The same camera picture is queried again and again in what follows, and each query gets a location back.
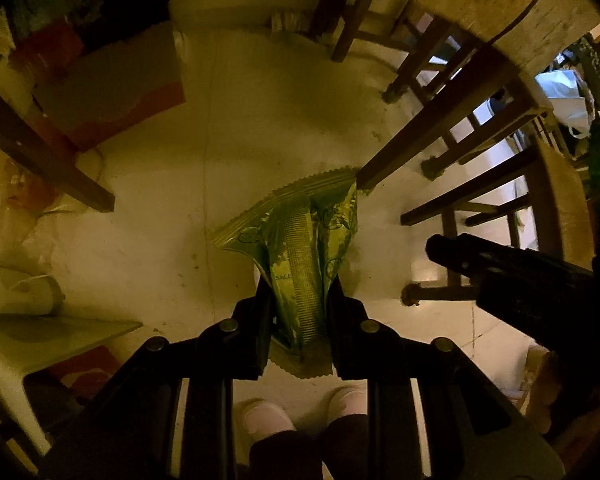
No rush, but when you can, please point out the green snack wrapper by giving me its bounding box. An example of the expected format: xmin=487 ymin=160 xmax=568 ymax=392
xmin=211 ymin=166 xmax=359 ymax=378

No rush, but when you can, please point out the white rolled paper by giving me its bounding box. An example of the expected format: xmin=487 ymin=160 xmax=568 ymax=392
xmin=0 ymin=264 xmax=65 ymax=317

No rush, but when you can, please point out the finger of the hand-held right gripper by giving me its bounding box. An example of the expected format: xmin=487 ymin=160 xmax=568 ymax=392
xmin=475 ymin=269 xmax=600 ymax=356
xmin=425 ymin=233 xmax=595 ymax=287

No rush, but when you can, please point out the wooden table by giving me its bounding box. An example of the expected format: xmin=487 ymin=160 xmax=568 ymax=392
xmin=355 ymin=0 xmax=600 ymax=191

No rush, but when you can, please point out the person's right white shoe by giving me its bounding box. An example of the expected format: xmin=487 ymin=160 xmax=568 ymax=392
xmin=327 ymin=386 xmax=369 ymax=418

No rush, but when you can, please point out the red and white bag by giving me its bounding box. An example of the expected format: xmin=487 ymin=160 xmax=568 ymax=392
xmin=10 ymin=20 xmax=187 ymax=152

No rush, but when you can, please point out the wooden furniture leg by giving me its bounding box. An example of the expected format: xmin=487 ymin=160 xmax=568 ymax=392
xmin=0 ymin=75 xmax=117 ymax=213

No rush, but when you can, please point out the person's white shoe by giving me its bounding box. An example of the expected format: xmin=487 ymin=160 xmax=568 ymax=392
xmin=327 ymin=386 xmax=369 ymax=418
xmin=235 ymin=399 xmax=296 ymax=438

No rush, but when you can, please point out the dark patterned bag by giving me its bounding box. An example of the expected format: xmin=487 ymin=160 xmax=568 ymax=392
xmin=562 ymin=34 xmax=600 ymax=126

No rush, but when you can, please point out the person's right leg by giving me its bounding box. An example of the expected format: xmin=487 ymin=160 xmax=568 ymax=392
xmin=321 ymin=412 xmax=372 ymax=480

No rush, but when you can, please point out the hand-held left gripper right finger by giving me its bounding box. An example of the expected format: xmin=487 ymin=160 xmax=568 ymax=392
xmin=327 ymin=277 xmax=567 ymax=480

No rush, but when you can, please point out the white plastic bag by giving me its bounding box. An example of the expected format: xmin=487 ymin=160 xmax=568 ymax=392
xmin=534 ymin=69 xmax=595 ymax=139

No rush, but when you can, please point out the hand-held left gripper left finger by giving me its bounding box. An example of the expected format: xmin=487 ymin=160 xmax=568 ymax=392
xmin=40 ymin=277 xmax=276 ymax=480

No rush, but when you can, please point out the person's left white shoe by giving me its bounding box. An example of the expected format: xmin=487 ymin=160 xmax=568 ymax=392
xmin=235 ymin=399 xmax=296 ymax=438

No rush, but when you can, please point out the white plastic stool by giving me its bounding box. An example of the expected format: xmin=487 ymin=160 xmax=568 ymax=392
xmin=0 ymin=305 xmax=144 ymax=457

